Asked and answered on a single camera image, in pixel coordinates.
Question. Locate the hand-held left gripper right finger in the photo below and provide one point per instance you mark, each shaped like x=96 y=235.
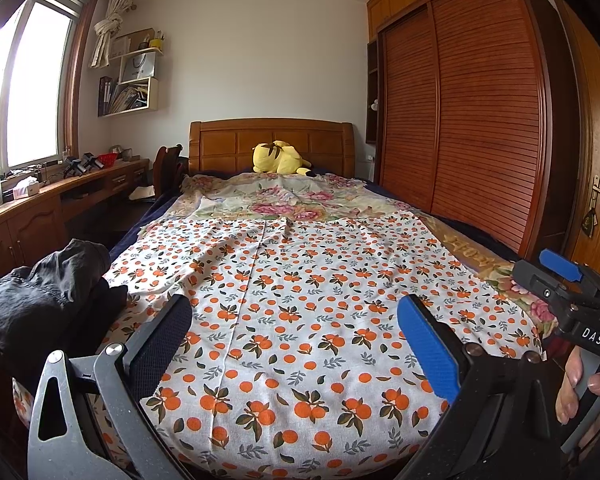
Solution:
x=427 y=350

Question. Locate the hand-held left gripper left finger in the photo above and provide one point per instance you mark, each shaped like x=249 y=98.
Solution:
x=160 y=345

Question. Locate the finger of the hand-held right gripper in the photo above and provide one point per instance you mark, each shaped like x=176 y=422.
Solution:
x=560 y=262
x=545 y=285

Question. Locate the black jacket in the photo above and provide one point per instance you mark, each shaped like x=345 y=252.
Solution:
x=45 y=290

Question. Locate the person's right hand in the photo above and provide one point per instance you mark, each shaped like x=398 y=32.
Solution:
x=567 y=390

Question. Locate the orange fruit print bedsheet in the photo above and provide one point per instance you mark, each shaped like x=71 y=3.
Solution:
x=300 y=310

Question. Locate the wooden louvred wardrobe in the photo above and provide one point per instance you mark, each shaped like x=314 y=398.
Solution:
x=480 y=110

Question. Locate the dark wooden chair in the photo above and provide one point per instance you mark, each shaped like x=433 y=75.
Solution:
x=167 y=170

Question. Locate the long wooden desk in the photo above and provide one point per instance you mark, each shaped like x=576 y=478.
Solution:
x=30 y=220

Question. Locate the floral blanket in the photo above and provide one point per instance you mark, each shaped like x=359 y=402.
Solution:
x=280 y=200

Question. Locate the red basket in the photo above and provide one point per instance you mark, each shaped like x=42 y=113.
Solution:
x=115 y=160

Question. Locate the black and white gadget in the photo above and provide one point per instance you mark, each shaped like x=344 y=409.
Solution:
x=82 y=165

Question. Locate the tissue box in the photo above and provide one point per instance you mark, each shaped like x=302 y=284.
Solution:
x=24 y=189

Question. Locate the wooden headboard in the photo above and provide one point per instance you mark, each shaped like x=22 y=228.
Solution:
x=220 y=145

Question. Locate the yellow plush toy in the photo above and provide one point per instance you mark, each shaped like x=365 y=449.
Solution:
x=280 y=157

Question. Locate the row of books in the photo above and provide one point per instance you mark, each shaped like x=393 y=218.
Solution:
x=122 y=97

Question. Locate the white paper bag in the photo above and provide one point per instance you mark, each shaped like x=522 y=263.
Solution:
x=137 y=67

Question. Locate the window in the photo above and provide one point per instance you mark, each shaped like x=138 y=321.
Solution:
x=35 y=85

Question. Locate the tied cream curtain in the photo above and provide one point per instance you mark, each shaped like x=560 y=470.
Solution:
x=105 y=35

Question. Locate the white wall shelf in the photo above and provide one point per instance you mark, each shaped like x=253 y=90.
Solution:
x=153 y=95

